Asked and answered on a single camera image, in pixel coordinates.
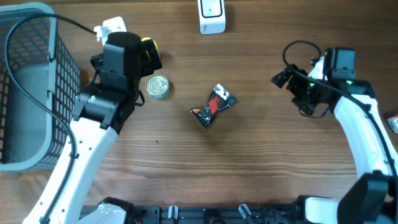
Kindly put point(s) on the white barcode scanner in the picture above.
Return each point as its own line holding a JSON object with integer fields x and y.
{"x": 211, "y": 16}

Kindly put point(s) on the grey plastic mesh basket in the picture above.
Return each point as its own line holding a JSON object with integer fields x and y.
{"x": 30, "y": 138}

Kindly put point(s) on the yellow mentos gum bottle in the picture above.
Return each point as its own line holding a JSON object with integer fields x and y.
{"x": 152, "y": 49}

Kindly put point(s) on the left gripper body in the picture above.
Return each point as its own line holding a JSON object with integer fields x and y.
{"x": 148, "y": 65}

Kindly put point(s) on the red white snack packet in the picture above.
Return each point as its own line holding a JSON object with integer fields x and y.
{"x": 393, "y": 122}

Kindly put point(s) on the black red snack packet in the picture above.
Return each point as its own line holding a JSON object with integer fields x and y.
{"x": 220, "y": 99}

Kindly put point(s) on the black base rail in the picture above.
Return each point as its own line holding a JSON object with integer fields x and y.
{"x": 274, "y": 213}

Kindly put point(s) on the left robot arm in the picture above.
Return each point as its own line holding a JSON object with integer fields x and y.
{"x": 98, "y": 116}

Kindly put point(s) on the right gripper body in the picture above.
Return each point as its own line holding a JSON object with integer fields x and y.
{"x": 307, "y": 93}

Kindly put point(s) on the round tin can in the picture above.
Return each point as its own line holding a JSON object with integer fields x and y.
{"x": 158, "y": 87}

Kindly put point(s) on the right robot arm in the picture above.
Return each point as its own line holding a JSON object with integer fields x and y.
{"x": 332, "y": 81}

